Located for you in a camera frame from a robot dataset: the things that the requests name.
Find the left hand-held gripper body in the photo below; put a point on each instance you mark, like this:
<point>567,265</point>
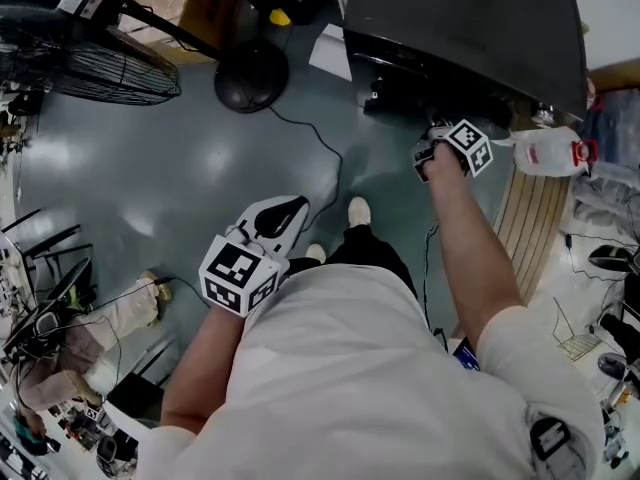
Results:
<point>235,273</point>

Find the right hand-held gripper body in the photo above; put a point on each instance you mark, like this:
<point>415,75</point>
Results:
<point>470,143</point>

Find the black washing machine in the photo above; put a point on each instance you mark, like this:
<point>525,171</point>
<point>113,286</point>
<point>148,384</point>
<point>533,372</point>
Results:
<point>465,23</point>

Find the person's right forearm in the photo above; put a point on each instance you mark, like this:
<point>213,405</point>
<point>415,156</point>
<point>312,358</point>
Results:
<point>470,238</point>

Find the person's left forearm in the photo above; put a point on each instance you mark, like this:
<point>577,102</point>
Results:
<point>200,368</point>

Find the clear plastic jug red cap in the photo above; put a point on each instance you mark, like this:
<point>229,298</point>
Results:
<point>545,155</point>

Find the person's white left shoe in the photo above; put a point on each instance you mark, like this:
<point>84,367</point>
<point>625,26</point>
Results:
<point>316,252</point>

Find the person's white shoe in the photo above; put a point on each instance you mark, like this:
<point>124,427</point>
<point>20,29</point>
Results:
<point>316,252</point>
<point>359,210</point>

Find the wooden slatted mat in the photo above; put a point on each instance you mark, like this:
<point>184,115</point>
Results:
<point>537,218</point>

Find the person's white right shoe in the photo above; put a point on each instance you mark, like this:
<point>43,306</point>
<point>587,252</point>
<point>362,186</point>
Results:
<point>359,210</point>

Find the person's black trousers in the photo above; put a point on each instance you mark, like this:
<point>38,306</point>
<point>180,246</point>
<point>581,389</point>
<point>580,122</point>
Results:
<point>365,253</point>

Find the person's white shirt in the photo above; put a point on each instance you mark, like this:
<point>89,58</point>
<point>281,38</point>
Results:
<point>360,383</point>

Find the black metal stand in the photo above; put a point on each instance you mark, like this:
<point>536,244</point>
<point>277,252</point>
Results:
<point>50,263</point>

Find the small yellow object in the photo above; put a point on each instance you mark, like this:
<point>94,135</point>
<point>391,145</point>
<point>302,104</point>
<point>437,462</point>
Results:
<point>280,16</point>

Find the black floor fan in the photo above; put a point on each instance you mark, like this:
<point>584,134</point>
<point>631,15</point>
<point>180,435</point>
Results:
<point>80,68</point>

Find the brown cardboard box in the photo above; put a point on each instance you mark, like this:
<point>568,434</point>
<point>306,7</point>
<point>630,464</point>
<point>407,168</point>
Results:
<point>210,3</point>

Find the black clip on shirt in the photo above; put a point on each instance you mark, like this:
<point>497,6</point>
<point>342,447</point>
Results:
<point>549,438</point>

